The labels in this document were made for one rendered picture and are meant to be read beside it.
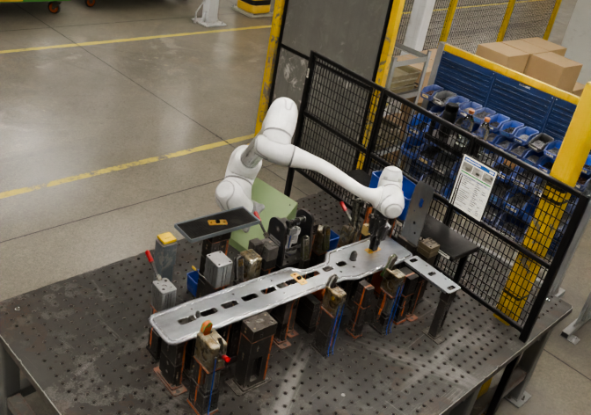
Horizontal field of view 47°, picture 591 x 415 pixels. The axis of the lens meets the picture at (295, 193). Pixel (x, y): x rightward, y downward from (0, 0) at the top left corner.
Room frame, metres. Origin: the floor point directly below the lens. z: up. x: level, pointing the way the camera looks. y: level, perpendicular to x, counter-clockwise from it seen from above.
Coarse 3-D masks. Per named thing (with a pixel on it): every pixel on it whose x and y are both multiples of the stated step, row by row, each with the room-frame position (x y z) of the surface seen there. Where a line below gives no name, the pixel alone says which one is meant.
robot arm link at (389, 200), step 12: (300, 156) 2.73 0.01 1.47; (312, 156) 2.76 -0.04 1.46; (312, 168) 2.73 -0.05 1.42; (324, 168) 2.72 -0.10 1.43; (336, 168) 2.72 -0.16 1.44; (336, 180) 2.68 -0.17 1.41; (348, 180) 2.66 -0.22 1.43; (360, 192) 2.61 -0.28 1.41; (372, 192) 2.62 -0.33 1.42; (384, 192) 2.61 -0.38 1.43; (396, 192) 2.63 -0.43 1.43; (372, 204) 2.61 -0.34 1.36; (384, 204) 2.56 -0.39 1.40; (396, 204) 2.55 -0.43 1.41; (396, 216) 2.55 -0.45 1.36
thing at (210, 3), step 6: (204, 0) 9.46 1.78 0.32; (210, 0) 9.40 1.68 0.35; (216, 0) 9.48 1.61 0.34; (204, 6) 9.47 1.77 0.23; (210, 6) 9.40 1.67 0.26; (216, 6) 9.49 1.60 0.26; (204, 12) 9.43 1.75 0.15; (210, 12) 9.41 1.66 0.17; (216, 12) 9.50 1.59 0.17; (192, 18) 9.47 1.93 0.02; (198, 18) 9.53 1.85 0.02; (204, 18) 9.43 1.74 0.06; (210, 18) 9.42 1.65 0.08; (216, 18) 9.51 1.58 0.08; (204, 24) 9.33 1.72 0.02; (210, 24) 9.39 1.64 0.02; (216, 24) 9.45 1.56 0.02; (222, 24) 9.50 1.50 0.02
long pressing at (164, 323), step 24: (360, 240) 2.87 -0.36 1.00; (384, 240) 2.92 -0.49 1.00; (360, 264) 2.67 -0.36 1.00; (384, 264) 2.71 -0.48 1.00; (240, 288) 2.30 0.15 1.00; (264, 288) 2.34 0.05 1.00; (288, 288) 2.37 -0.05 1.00; (312, 288) 2.41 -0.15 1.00; (168, 312) 2.07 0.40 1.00; (192, 312) 2.09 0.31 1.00; (216, 312) 2.12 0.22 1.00; (240, 312) 2.15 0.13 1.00; (168, 336) 1.93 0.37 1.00; (192, 336) 1.96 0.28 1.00
